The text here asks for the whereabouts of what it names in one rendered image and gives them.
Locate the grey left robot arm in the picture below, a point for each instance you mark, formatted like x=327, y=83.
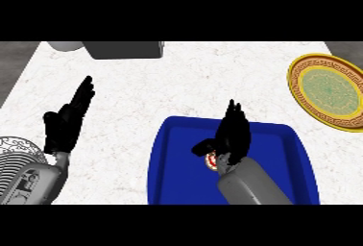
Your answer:
x=36, y=182

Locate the red and white cupcake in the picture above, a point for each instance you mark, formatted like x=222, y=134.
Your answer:
x=210, y=160

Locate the pale grey round container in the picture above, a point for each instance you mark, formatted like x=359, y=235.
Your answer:
x=66, y=45

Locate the dark grey box appliance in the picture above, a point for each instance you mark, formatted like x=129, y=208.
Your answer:
x=126, y=49

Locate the yellow ornate plate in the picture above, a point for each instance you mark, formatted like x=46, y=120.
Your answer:
x=328, y=89

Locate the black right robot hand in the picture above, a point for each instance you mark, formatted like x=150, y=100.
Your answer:
x=232, y=134

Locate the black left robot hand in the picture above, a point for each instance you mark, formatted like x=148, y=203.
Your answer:
x=64, y=128

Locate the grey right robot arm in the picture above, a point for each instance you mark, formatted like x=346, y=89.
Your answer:
x=250, y=184

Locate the blue tray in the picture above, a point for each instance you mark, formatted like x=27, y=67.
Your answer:
x=185, y=173

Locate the white patterned ribbed bowl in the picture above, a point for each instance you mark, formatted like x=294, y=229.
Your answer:
x=14, y=157

